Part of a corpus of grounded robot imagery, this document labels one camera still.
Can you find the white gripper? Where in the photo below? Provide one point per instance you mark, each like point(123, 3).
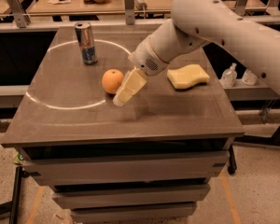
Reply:
point(144, 58)

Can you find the orange fruit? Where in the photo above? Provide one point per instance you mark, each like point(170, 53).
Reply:
point(111, 80)

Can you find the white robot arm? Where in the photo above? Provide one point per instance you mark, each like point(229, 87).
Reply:
point(193, 23)

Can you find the yellow sponge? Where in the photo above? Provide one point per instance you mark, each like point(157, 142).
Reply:
point(187, 76)

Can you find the silver blue drink can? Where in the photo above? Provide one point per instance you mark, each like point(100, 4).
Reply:
point(85, 40)

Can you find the white power strip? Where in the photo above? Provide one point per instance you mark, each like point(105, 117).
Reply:
point(140, 4)

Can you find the grey drawer cabinet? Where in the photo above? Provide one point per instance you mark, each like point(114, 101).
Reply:
point(153, 157)

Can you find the clear sanitizer bottle left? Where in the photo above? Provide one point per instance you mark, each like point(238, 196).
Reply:
point(229, 76)

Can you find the clear sanitizer bottle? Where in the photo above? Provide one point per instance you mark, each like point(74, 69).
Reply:
point(229, 76)
point(249, 78)

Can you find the clear sanitizer bottle right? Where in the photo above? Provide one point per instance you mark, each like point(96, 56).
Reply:
point(249, 78)

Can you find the middle metal bracket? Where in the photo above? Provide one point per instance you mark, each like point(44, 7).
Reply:
point(129, 11)

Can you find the left metal bracket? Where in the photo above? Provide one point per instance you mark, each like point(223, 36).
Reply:
point(20, 17)

